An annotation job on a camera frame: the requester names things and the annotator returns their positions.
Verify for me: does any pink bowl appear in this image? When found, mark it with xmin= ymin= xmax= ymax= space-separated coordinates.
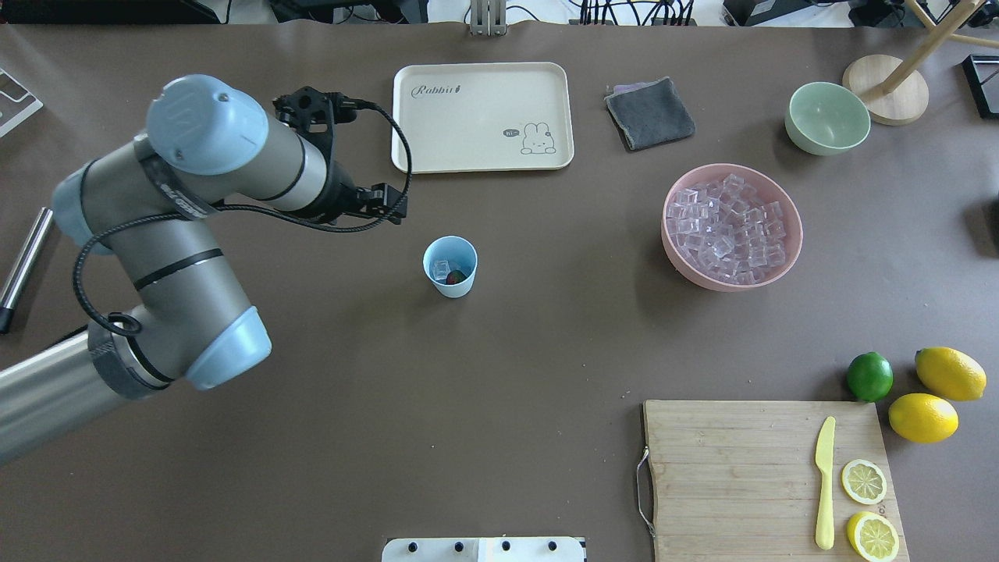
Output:
xmin=660 ymin=163 xmax=804 ymax=292

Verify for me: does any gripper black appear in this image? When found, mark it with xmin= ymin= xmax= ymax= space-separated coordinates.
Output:
xmin=309 ymin=168 xmax=409 ymax=225

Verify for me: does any lemon slice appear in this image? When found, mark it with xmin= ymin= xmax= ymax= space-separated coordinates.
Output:
xmin=840 ymin=459 xmax=888 ymax=506
xmin=846 ymin=511 xmax=901 ymax=561

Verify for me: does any wooden cutting board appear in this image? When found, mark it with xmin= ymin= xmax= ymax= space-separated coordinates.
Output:
xmin=640 ymin=400 xmax=891 ymax=561

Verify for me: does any white wire cup rack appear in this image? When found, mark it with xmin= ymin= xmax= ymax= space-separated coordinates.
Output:
xmin=0 ymin=69 xmax=44 ymax=137

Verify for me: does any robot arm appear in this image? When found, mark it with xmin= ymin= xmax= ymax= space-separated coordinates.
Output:
xmin=1 ymin=74 xmax=409 ymax=463

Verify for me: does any grey folded cloth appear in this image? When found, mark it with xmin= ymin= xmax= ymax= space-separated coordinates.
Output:
xmin=604 ymin=76 xmax=697 ymax=151

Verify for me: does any yellow plastic knife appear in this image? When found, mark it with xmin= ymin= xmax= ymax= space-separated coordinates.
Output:
xmin=814 ymin=416 xmax=836 ymax=550

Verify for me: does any cream tray with bear drawing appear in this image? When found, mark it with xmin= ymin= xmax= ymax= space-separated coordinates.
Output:
xmin=390 ymin=62 xmax=574 ymax=174

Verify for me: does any clear plastic ice cube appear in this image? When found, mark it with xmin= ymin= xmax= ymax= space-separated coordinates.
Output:
xmin=429 ymin=259 xmax=453 ymax=283

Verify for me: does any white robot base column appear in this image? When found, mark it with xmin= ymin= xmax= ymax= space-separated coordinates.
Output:
xmin=381 ymin=536 xmax=588 ymax=561

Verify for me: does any green lime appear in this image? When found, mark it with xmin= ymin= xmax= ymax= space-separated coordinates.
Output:
xmin=846 ymin=351 xmax=894 ymax=403

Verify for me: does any strawberry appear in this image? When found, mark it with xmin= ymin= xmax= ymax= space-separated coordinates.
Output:
xmin=445 ymin=269 xmax=468 ymax=286

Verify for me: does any mint green bowl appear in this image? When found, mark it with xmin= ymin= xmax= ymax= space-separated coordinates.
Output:
xmin=784 ymin=82 xmax=871 ymax=156

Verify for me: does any yellow lemon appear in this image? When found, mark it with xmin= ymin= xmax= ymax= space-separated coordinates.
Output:
xmin=888 ymin=393 xmax=960 ymax=443
xmin=915 ymin=347 xmax=987 ymax=401

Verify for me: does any light blue plastic cup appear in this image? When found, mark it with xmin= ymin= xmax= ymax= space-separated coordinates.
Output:
xmin=422 ymin=236 xmax=478 ymax=298

